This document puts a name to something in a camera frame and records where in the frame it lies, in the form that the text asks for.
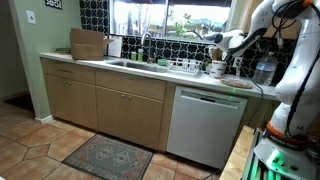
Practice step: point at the stainless steel sink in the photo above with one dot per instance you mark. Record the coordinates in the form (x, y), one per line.
(140, 66)

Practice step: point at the white dish rack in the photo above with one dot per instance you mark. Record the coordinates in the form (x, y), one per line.
(184, 65)

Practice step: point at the green soap bottle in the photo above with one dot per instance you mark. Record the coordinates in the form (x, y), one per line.
(140, 54)

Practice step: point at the green sponge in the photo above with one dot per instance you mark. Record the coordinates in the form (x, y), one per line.
(162, 62)

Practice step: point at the white red utensil holder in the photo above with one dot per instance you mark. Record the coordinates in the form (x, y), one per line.
(217, 69)

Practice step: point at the white paper sheet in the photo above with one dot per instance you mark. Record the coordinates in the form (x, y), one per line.
(115, 47)

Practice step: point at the wooden upper cabinet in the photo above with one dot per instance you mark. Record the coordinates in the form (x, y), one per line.
(291, 28)

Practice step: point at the patterned floor rug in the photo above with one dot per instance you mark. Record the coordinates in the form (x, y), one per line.
(110, 159)

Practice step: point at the robot base with green lights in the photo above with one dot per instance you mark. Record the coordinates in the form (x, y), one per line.
(275, 165)

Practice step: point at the green plate on counter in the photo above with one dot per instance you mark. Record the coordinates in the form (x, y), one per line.
(62, 51)

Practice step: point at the kitchen window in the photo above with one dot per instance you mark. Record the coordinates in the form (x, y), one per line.
(187, 19)

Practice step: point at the brown cardboard box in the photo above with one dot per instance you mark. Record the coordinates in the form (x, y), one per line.
(87, 44)

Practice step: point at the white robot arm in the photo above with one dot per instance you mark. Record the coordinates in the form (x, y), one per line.
(298, 90)

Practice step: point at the chrome kitchen faucet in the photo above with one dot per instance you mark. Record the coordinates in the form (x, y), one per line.
(147, 36)

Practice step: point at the wooden robot cart top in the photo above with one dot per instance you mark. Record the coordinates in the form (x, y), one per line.
(235, 165)

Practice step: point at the black white wall picture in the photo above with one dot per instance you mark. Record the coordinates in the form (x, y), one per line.
(57, 4)

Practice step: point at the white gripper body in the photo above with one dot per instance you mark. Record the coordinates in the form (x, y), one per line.
(226, 40)

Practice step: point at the clear plastic water bottle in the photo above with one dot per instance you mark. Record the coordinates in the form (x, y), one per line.
(265, 69)

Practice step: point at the wooden utensils in holder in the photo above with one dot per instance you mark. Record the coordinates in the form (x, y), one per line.
(215, 53)

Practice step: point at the white light switch plate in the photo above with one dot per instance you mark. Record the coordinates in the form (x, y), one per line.
(31, 17)

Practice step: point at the white dishwasher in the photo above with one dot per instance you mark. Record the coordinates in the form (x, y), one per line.
(203, 125)

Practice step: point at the white wall outlet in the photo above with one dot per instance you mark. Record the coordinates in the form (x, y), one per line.
(238, 62)

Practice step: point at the wooden base cabinets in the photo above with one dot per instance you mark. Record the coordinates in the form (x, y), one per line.
(130, 107)

